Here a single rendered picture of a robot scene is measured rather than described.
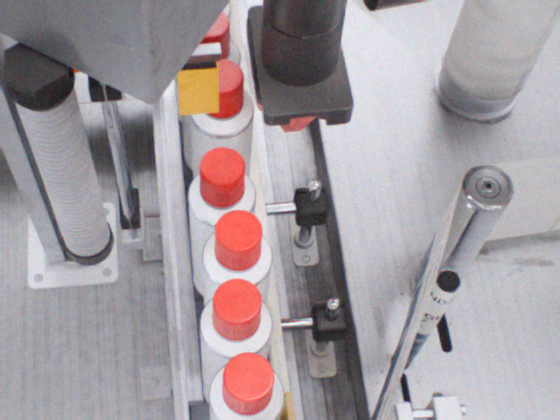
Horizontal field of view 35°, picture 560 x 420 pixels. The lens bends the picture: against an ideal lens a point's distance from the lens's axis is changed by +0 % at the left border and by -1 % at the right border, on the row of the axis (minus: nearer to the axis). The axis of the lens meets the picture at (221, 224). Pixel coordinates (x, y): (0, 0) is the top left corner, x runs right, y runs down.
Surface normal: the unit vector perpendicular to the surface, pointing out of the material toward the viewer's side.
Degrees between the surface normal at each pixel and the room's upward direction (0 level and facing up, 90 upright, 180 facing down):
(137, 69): 90
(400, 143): 0
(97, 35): 90
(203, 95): 84
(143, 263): 0
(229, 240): 2
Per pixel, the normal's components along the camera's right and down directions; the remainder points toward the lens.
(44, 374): 0.00, -0.44
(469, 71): -0.69, 0.62
